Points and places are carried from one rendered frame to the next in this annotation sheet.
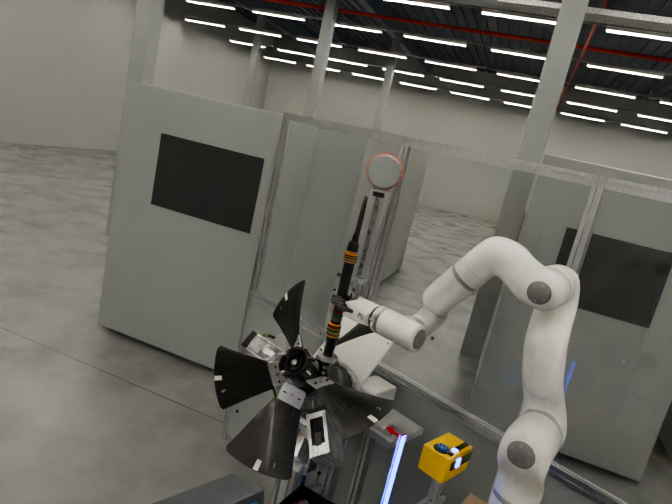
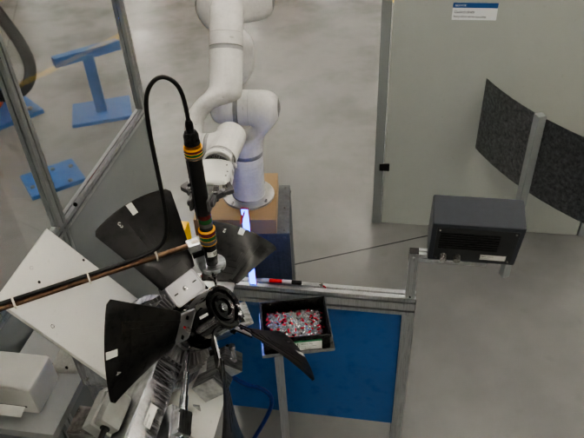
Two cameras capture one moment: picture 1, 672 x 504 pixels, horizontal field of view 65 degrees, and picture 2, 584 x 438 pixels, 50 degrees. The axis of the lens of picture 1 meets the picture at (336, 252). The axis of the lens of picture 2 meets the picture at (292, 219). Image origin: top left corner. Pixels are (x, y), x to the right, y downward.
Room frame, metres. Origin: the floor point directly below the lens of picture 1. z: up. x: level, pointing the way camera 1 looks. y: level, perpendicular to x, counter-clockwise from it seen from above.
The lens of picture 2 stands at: (2.07, 1.11, 2.38)
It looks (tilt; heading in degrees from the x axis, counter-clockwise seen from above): 39 degrees down; 240
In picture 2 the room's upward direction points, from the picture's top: 3 degrees counter-clockwise
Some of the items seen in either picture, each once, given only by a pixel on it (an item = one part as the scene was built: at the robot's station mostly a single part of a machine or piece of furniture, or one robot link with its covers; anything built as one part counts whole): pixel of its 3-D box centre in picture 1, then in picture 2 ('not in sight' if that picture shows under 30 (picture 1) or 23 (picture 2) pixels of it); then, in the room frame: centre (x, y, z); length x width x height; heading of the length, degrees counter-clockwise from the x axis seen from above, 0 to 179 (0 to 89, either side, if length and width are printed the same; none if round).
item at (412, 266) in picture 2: not in sight; (412, 273); (1.01, 0.03, 0.96); 0.03 x 0.03 x 0.20; 49
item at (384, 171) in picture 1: (384, 171); not in sight; (2.36, -0.13, 1.88); 0.17 x 0.15 x 0.16; 49
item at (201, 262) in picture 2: (330, 343); (206, 253); (1.66, -0.05, 1.32); 0.09 x 0.07 x 0.10; 174
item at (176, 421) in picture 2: not in sight; (182, 423); (1.88, 0.20, 1.08); 0.07 x 0.04 x 0.06; 59
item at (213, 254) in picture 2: (340, 300); (202, 203); (1.65, -0.05, 1.47); 0.04 x 0.04 x 0.46
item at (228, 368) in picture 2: (298, 448); (224, 363); (1.67, -0.03, 0.91); 0.12 x 0.08 x 0.12; 139
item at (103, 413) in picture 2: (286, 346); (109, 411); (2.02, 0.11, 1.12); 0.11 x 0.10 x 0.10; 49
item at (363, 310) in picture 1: (365, 312); (213, 175); (1.58, -0.13, 1.48); 0.11 x 0.10 x 0.07; 49
